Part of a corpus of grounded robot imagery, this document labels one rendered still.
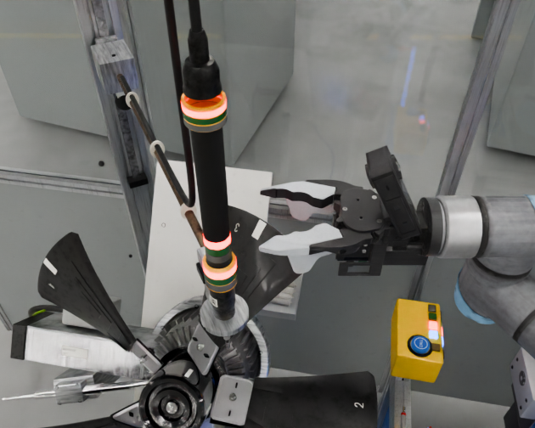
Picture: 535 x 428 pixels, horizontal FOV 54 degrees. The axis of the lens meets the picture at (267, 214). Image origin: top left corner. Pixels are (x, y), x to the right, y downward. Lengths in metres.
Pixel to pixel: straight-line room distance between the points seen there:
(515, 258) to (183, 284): 0.74
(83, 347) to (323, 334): 1.10
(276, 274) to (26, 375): 1.86
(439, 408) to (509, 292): 1.73
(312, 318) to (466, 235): 1.39
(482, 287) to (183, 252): 0.68
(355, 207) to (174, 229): 0.64
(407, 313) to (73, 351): 0.74
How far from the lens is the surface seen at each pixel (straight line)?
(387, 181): 0.56
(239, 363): 1.09
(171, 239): 1.19
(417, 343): 1.22
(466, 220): 0.63
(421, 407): 2.40
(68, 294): 1.06
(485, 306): 0.73
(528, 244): 0.67
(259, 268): 0.89
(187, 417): 0.97
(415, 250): 0.66
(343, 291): 1.83
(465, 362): 2.16
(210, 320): 0.76
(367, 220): 0.60
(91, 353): 1.18
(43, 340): 1.23
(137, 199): 1.49
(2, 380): 2.62
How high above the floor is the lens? 2.09
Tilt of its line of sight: 44 degrees down
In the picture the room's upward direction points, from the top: straight up
